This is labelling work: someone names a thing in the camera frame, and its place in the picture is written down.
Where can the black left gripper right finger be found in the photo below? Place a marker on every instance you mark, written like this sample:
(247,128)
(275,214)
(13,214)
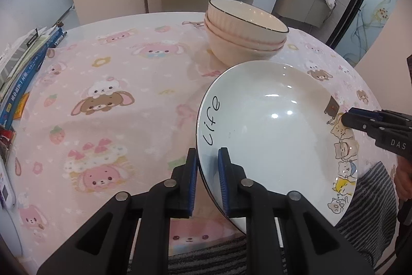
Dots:
(264,223)

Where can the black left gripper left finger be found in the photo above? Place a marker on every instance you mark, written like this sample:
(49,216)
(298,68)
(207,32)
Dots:
(130,233)

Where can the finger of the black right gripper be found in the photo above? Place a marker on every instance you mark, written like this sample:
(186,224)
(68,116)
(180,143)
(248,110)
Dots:
(360,119)

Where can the white life plate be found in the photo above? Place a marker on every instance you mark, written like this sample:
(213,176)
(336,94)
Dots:
(284,128)

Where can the stacked ribbed beige bowls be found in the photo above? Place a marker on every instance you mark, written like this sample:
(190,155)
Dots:
(239,32)

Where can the right hand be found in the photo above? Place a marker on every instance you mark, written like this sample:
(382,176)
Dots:
(402,179)

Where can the striped clothing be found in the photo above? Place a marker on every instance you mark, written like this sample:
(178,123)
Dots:
(368,225)

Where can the pink cartoon tablecloth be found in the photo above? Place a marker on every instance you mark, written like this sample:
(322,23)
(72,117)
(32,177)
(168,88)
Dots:
(113,110)

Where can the glass sliding door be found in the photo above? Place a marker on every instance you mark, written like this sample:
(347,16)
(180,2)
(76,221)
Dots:
(360,25)

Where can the grey vanity cabinet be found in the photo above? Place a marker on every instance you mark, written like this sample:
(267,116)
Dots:
(312,12)

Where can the stack of books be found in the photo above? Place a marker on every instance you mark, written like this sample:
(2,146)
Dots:
(20,61)

